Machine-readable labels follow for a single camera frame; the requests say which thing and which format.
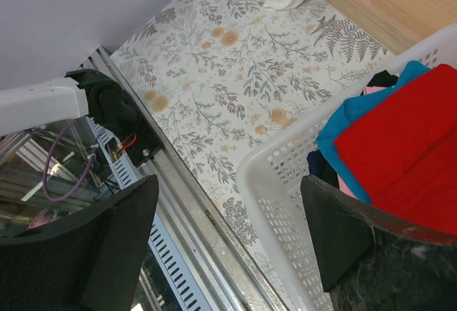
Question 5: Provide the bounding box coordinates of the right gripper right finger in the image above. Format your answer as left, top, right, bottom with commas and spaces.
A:
301, 175, 456, 310

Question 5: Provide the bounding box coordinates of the white front laundry basket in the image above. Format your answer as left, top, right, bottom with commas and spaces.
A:
237, 25, 456, 310

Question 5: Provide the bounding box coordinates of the pile of folded clothes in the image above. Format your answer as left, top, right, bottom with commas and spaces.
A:
316, 61, 456, 232

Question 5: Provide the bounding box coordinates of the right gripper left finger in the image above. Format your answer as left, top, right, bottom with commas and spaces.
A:
1, 175, 159, 310

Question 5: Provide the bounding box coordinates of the wooden clothes rack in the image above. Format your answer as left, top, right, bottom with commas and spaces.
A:
327, 0, 456, 54

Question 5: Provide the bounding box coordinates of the aluminium rail frame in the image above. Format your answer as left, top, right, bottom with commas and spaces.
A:
0, 45, 286, 311

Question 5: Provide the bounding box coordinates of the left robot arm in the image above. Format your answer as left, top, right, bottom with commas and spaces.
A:
1, 68, 164, 167

